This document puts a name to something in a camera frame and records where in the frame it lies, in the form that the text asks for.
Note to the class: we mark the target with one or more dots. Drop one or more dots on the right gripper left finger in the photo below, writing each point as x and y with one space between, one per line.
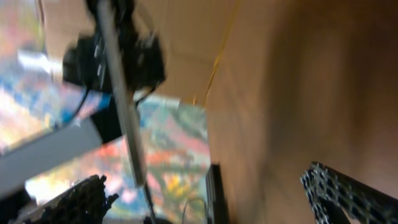
86 202

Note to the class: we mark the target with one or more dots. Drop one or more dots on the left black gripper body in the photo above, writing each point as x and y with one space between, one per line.
85 64

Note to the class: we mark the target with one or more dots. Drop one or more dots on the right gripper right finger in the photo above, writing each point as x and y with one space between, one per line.
338 198

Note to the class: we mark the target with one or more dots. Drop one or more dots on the Galaxy smartphone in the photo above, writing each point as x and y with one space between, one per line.
127 114

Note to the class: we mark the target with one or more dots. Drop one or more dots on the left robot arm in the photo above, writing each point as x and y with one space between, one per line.
68 140

